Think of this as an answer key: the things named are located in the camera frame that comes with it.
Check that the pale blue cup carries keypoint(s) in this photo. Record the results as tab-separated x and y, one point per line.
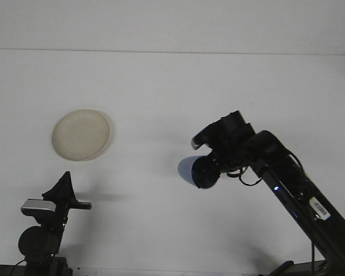
202	175

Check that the pale round plate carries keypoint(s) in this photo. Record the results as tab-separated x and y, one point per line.
80	135

